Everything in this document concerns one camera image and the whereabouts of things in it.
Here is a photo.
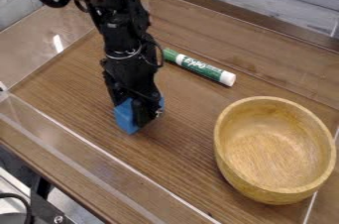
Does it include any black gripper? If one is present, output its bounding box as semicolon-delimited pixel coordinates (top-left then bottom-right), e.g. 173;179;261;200
99;53;160;128

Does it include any blue rectangular block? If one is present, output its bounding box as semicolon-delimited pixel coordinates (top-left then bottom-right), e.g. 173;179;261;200
111;98;164;135

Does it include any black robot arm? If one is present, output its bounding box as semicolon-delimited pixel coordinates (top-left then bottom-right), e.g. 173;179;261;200
39;0;164;129

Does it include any brown wooden bowl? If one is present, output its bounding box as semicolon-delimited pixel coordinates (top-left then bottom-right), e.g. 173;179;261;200
213;96;336;205

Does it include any green Expo marker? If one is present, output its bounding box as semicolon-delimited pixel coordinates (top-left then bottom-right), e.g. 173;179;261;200
162;49;237;87

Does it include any black cable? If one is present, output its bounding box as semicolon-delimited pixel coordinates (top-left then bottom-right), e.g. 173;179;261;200
0;192;34;224

